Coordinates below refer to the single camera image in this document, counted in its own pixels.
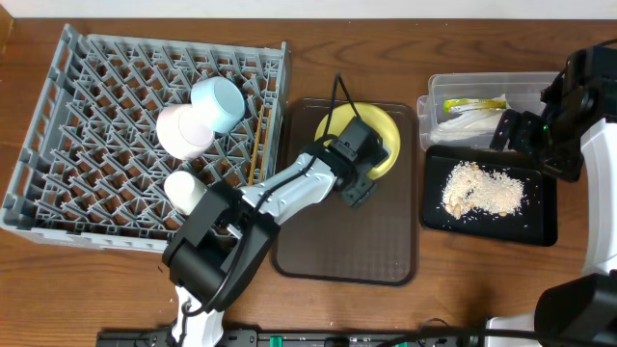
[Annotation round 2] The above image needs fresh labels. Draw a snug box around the yellow plate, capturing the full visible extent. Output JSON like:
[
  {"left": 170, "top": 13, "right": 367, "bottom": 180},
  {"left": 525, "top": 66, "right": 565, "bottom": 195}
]
[{"left": 307, "top": 102, "right": 401, "bottom": 185}]

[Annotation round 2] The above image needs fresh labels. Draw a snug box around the green yellow snack wrapper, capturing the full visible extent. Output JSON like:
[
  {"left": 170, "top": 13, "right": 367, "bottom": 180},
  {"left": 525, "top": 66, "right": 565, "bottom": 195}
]
[{"left": 443, "top": 98, "right": 507, "bottom": 114}]

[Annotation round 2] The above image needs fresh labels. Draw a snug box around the leftover rice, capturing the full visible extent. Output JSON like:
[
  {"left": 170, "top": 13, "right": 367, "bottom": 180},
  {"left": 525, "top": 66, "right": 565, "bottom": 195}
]
[{"left": 441, "top": 161, "right": 525, "bottom": 220}]

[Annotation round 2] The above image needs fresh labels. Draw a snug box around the wooden chopstick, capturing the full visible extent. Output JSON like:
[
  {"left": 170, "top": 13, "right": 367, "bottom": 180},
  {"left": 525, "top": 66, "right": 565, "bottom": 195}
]
[
  {"left": 248, "top": 104, "right": 265, "bottom": 185},
  {"left": 259, "top": 109, "right": 272, "bottom": 182}
]

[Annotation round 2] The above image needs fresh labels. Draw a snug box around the light blue bowl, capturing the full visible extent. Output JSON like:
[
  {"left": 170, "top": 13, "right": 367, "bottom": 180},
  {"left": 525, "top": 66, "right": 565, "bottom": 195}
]
[{"left": 190, "top": 76, "right": 246, "bottom": 133}]

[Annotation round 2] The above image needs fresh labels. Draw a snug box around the pink bowl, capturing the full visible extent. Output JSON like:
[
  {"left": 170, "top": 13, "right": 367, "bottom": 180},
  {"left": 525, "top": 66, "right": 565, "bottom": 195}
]
[{"left": 156, "top": 104, "right": 215, "bottom": 160}]

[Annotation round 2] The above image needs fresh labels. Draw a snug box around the white cup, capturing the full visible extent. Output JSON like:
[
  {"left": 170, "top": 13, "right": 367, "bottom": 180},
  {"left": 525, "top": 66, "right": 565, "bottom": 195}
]
[{"left": 164, "top": 171, "right": 207, "bottom": 215}]

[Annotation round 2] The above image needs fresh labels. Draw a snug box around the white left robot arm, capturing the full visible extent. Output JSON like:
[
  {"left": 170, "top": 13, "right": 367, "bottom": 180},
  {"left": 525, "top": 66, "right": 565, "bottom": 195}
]
[{"left": 163, "top": 117, "right": 400, "bottom": 346}]

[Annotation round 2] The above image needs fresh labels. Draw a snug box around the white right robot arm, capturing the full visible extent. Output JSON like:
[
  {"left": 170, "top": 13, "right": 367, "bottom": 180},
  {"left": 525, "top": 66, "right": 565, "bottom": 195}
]
[{"left": 482, "top": 40, "right": 616, "bottom": 346}]

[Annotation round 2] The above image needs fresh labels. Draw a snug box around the black waste tray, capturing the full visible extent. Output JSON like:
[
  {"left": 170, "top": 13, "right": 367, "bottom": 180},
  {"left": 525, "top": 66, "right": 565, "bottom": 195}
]
[{"left": 421, "top": 145, "right": 558, "bottom": 247}]

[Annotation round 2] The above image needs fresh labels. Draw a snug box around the grey dishwasher rack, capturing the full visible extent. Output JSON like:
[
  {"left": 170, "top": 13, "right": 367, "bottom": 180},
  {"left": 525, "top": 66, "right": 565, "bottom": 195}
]
[{"left": 1, "top": 26, "right": 290, "bottom": 253}]

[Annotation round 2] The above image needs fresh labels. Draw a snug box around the brown plastic tray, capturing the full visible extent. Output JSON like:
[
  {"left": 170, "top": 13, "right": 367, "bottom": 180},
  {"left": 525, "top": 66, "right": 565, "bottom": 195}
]
[{"left": 270, "top": 103, "right": 419, "bottom": 286}]

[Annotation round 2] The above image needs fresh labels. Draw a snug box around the white crumpled napkin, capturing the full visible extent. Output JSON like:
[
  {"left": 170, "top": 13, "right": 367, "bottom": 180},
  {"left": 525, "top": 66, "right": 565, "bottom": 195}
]
[{"left": 429, "top": 94, "right": 509, "bottom": 143}]

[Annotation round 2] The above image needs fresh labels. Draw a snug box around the clear plastic bin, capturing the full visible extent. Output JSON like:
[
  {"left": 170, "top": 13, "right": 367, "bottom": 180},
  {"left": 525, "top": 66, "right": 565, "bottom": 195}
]
[{"left": 416, "top": 71, "right": 557, "bottom": 150}]

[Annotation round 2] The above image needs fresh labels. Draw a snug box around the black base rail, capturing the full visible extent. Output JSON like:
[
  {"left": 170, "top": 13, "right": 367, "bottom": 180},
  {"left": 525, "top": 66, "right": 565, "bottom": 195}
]
[{"left": 94, "top": 329, "right": 483, "bottom": 347}]

